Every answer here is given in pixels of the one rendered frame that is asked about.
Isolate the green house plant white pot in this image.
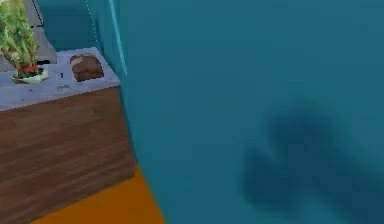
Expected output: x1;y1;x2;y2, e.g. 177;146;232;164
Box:
0;0;50;85

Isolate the brown wooden counter grey top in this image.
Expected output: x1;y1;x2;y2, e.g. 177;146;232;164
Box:
0;46;137;224

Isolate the brown bread loaf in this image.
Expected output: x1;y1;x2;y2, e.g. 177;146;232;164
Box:
69;54;105;83

